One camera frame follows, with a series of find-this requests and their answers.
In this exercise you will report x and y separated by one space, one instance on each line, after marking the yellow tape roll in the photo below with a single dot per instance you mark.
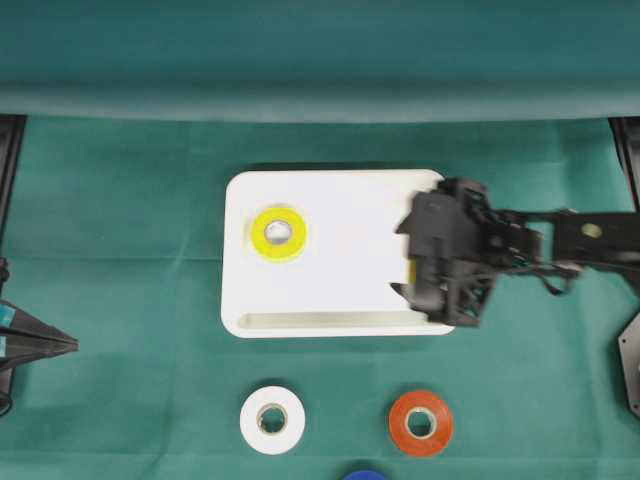
278 233

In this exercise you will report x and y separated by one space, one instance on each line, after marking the black frame post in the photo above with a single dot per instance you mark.
626 134
12 131

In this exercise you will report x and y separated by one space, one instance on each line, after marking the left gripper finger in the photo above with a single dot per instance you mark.
13 355
19 322

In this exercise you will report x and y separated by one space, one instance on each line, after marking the black right frame post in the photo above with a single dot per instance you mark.
626 134

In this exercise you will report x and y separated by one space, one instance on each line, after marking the green table cloth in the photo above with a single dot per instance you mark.
138 115

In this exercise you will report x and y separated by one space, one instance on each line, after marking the white tape roll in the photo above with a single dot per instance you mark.
272 420

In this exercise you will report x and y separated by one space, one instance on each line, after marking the blue tape roll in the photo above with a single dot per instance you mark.
364 474

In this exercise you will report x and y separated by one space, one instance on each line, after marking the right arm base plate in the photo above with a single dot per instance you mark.
629 350

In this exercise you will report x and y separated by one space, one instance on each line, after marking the red tape roll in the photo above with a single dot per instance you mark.
420 423

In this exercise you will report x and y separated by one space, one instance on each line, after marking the white plastic tray case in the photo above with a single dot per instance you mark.
340 284

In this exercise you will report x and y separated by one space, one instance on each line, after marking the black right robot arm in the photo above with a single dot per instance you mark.
607 242

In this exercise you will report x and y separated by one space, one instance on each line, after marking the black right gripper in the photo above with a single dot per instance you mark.
458 245

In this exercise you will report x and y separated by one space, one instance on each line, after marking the black left frame post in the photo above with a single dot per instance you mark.
12 131

